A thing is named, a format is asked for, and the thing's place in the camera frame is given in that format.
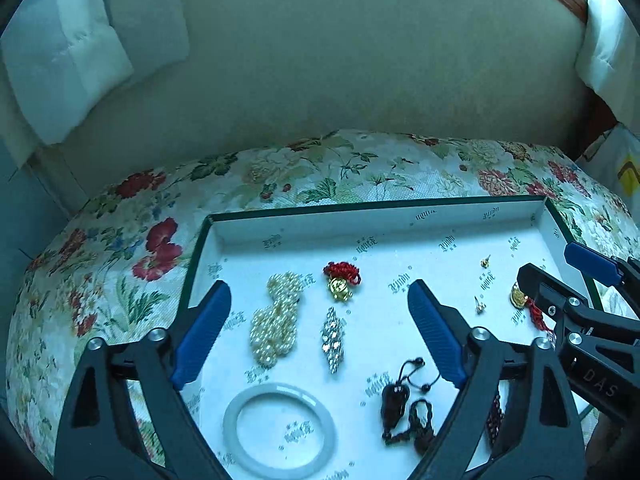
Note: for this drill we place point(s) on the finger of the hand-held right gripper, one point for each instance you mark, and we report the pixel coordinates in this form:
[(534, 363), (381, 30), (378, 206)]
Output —
[(592, 262), (542, 287)]

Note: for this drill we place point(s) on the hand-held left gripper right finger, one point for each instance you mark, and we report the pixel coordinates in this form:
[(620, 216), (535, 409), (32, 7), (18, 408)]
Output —
[(435, 330)]

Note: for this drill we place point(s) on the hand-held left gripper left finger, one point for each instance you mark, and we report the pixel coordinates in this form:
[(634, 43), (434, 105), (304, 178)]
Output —
[(205, 330)]

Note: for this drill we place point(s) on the white cardboard box tray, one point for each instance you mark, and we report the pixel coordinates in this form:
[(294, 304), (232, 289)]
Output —
[(380, 255)]

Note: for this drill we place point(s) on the rhinestone hair clip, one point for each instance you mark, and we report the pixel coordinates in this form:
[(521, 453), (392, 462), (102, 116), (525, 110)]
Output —
[(332, 337)]

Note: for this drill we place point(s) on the gold charm with red knot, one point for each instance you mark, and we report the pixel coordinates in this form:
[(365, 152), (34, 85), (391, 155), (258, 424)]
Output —
[(339, 287)]

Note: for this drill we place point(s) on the white jade bangle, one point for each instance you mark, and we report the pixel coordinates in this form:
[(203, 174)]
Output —
[(280, 390)]

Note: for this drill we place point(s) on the white bag with yellow mark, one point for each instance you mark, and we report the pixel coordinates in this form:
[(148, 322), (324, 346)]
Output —
[(612, 155)]

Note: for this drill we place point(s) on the floral bedspread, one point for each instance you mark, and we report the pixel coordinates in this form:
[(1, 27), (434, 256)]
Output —
[(125, 240)]

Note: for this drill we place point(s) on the white curtain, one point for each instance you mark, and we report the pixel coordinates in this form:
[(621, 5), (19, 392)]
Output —
[(610, 45), (75, 50)]

